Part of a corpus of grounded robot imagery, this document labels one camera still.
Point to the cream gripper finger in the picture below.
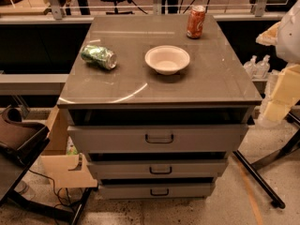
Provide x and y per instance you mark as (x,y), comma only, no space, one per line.
(270,36)
(285,94)

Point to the green soda can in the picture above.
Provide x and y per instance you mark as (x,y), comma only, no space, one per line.
(99,56)

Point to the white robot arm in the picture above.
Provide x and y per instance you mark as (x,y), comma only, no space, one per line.
(285,37)

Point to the orange soda can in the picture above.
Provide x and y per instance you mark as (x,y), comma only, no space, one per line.
(195,21)

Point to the clear plastic bottle right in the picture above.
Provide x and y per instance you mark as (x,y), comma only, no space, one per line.
(262,68)

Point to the clear plastic bottle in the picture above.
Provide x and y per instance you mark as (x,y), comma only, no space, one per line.
(262,68)
(249,66)

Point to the clear plastic bottle left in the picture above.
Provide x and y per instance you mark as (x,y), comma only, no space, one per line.
(249,66)

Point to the white paper bowl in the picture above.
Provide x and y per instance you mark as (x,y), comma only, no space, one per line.
(167,59)

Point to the middle grey drawer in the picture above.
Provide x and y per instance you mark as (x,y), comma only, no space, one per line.
(157,169)

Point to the grey drawer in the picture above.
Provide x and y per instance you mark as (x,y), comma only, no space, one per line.
(157,139)
(156,191)
(157,169)

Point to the grey drawer cabinet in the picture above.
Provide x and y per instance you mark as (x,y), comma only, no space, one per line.
(213,89)

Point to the top grey drawer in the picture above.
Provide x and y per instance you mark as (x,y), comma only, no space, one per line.
(157,139)

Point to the bottom grey drawer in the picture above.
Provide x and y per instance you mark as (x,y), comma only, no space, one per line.
(156,191)

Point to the cardboard box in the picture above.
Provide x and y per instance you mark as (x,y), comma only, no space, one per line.
(67,171)

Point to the black table with brown tray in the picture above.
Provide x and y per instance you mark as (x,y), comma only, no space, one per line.
(20,145)

